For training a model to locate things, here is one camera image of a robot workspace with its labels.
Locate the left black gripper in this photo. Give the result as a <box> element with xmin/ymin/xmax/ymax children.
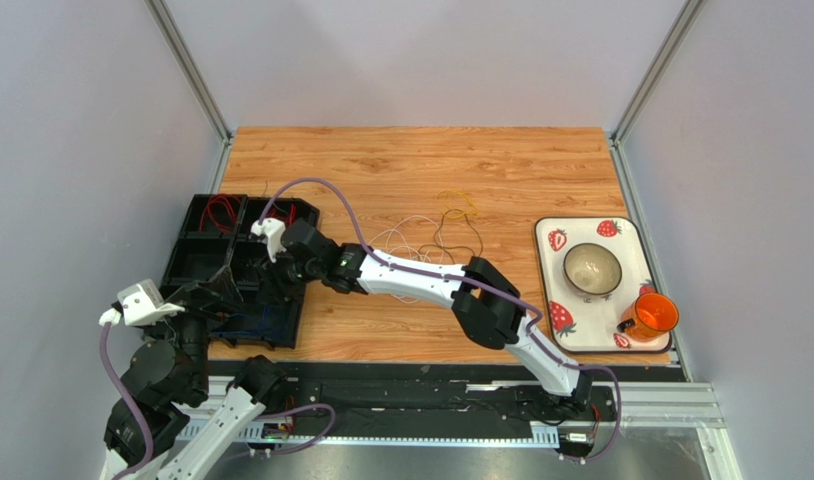
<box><xmin>145</xmin><ymin>265</ymin><xmax>242</xmax><ymax>398</ymax></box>

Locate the yellow wire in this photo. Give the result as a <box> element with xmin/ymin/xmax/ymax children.
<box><xmin>436</xmin><ymin>190</ymin><xmax>480</xmax><ymax>222</ymax></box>

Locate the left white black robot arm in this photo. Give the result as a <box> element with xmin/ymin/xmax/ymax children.
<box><xmin>99</xmin><ymin>267</ymin><xmax>287</xmax><ymax>479</ymax></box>

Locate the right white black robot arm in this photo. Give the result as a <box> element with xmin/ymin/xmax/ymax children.
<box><xmin>251</xmin><ymin>218</ymin><xmax>592</xmax><ymax>417</ymax></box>

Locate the black compartment organizer tray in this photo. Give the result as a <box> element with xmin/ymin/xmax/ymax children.
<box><xmin>159</xmin><ymin>194</ymin><xmax>305</xmax><ymax>349</ymax></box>

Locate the beige ceramic bowl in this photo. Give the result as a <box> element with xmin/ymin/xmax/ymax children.
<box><xmin>562</xmin><ymin>243</ymin><xmax>623</xmax><ymax>296</ymax></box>

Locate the strawberry pattern white tray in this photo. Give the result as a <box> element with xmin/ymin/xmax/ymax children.
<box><xmin>534</xmin><ymin>217</ymin><xmax>672</xmax><ymax>354</ymax></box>

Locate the orange plastic cup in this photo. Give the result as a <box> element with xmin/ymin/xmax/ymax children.
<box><xmin>617</xmin><ymin>292</ymin><xmax>679</xmax><ymax>342</ymax></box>

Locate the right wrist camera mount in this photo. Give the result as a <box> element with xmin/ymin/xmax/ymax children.
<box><xmin>250</xmin><ymin>218</ymin><xmax>286</xmax><ymax>263</ymax></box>

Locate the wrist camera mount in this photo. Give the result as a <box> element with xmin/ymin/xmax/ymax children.
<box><xmin>250</xmin><ymin>218</ymin><xmax>286</xmax><ymax>263</ymax></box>
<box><xmin>98</xmin><ymin>279</ymin><xmax>186</xmax><ymax>327</ymax></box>

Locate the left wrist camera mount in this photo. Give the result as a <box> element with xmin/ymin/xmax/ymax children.
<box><xmin>98</xmin><ymin>279</ymin><xmax>186</xmax><ymax>327</ymax></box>

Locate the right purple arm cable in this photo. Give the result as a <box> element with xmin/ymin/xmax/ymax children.
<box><xmin>259</xmin><ymin>177</ymin><xmax>623</xmax><ymax>465</ymax></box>

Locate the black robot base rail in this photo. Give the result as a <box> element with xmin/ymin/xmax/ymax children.
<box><xmin>266</xmin><ymin>362</ymin><xmax>617</xmax><ymax>434</ymax></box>

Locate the left aluminium frame post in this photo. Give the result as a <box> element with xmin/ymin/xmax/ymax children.
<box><xmin>144</xmin><ymin>0</ymin><xmax>232</xmax><ymax>144</ymax></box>

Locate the aluminium frame post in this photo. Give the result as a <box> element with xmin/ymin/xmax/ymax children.
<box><xmin>144</xmin><ymin>0</ymin><xmax>232</xmax><ymax>144</ymax></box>
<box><xmin>611</xmin><ymin>0</ymin><xmax>707</xmax><ymax>144</ymax></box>

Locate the white slotted cable duct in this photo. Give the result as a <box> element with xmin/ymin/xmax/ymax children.
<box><xmin>177</xmin><ymin>419</ymin><xmax>561</xmax><ymax>449</ymax></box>

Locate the right aluminium frame post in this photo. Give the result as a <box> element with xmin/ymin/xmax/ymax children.
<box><xmin>611</xmin><ymin>0</ymin><xmax>707</xmax><ymax>144</ymax></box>

